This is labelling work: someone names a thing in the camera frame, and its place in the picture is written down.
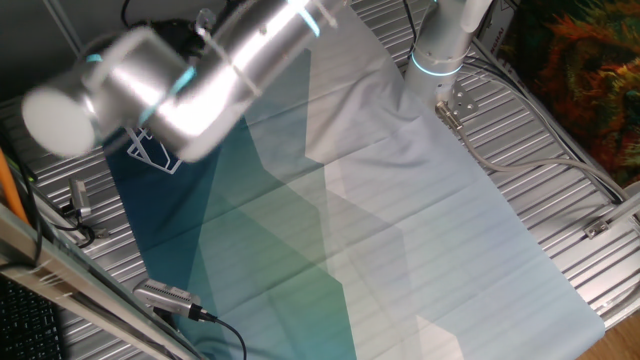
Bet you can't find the black clamp tool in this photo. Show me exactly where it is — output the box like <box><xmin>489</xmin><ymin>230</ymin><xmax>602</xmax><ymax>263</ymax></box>
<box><xmin>62</xmin><ymin>202</ymin><xmax>110</xmax><ymax>241</ymax></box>

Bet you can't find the small metal table bracket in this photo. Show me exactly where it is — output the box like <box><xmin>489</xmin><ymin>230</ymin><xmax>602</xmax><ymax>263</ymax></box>
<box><xmin>582</xmin><ymin>217</ymin><xmax>615</xmax><ymax>240</ymax></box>

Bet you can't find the orange green patterned fabric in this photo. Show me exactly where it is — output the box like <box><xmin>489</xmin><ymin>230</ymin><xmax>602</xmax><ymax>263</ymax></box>
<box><xmin>499</xmin><ymin>0</ymin><xmax>640</xmax><ymax>187</ymax></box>

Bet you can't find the teal white gradient tablecloth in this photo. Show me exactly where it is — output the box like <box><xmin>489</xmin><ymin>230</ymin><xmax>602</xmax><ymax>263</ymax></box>
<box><xmin>102</xmin><ymin>0</ymin><xmax>606</xmax><ymax>360</ymax></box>

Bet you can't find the silver exterior camera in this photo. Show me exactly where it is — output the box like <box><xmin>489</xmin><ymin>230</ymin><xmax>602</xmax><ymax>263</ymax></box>
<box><xmin>132</xmin><ymin>278</ymin><xmax>202</xmax><ymax>321</ymax></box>
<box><xmin>68</xmin><ymin>178</ymin><xmax>93</xmax><ymax>219</ymax></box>

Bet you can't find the cardboard box red print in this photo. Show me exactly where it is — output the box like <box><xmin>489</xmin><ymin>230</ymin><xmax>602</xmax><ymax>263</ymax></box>
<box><xmin>472</xmin><ymin>0</ymin><xmax>519</xmax><ymax>56</ymax></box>

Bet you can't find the white wire cup rack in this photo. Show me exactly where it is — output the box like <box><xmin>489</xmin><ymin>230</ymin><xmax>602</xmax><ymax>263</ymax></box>
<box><xmin>124</xmin><ymin>127</ymin><xmax>184</xmax><ymax>176</ymax></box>

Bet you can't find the aluminium frame rail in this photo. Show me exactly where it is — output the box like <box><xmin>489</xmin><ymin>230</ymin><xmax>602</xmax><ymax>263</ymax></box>
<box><xmin>0</xmin><ymin>202</ymin><xmax>204</xmax><ymax>360</ymax></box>

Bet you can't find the orange tube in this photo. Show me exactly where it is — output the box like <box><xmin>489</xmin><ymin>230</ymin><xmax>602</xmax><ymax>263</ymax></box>
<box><xmin>0</xmin><ymin>148</ymin><xmax>30</xmax><ymax>226</ymax></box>

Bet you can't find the black keyboard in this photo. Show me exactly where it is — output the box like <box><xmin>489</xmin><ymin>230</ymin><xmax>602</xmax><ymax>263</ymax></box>
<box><xmin>0</xmin><ymin>277</ymin><xmax>65</xmax><ymax>360</ymax></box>

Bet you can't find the grey metal frame pole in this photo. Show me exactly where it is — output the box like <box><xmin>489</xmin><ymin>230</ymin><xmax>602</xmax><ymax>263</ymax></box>
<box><xmin>42</xmin><ymin>0</ymin><xmax>85</xmax><ymax>56</ymax></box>

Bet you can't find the white metal bar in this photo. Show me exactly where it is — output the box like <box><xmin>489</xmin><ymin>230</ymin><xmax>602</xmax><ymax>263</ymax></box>
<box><xmin>599</xmin><ymin>179</ymin><xmax>640</xmax><ymax>231</ymax></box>

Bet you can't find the grey conduit hose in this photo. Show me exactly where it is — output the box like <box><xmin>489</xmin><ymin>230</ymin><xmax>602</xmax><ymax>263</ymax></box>
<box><xmin>434</xmin><ymin>99</ymin><xmax>631</xmax><ymax>204</ymax></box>

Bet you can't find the black exterior camera cable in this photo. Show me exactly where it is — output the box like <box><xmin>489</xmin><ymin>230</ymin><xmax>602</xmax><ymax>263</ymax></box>
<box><xmin>197</xmin><ymin>308</ymin><xmax>249</xmax><ymax>360</ymax></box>

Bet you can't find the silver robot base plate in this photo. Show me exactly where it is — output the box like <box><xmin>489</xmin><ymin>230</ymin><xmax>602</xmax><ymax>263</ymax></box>
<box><xmin>434</xmin><ymin>79</ymin><xmax>480</xmax><ymax>117</ymax></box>

